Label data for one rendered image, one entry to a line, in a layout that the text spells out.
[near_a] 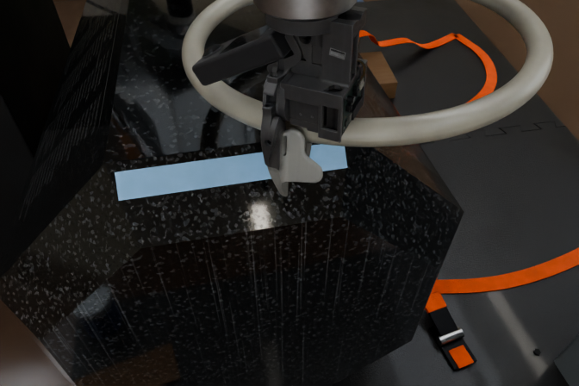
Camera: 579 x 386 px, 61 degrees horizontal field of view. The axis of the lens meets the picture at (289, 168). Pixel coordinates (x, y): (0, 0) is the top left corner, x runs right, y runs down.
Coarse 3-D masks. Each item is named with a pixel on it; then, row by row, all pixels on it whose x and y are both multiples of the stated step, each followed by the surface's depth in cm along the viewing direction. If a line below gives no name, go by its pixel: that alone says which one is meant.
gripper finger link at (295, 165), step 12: (288, 132) 49; (300, 132) 49; (288, 144) 50; (300, 144) 49; (288, 156) 50; (300, 156) 50; (288, 168) 51; (300, 168) 50; (312, 168) 50; (276, 180) 52; (288, 180) 52; (300, 180) 51; (312, 180) 50
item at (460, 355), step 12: (432, 300) 134; (432, 312) 132; (444, 312) 133; (444, 324) 131; (444, 336) 129; (456, 336) 129; (444, 348) 129; (456, 348) 129; (468, 348) 129; (456, 360) 126; (468, 360) 126
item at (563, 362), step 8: (576, 336) 118; (576, 344) 118; (536, 352) 129; (568, 352) 121; (576, 352) 118; (560, 360) 125; (568, 360) 122; (576, 360) 119; (560, 368) 125; (568, 368) 122; (576, 368) 119; (568, 376) 123; (576, 376) 120; (576, 384) 120
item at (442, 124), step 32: (224, 0) 75; (480, 0) 74; (512, 0) 69; (192, 32) 67; (544, 32) 62; (192, 64) 60; (544, 64) 56; (224, 96) 55; (512, 96) 52; (352, 128) 49; (384, 128) 49; (416, 128) 49; (448, 128) 49
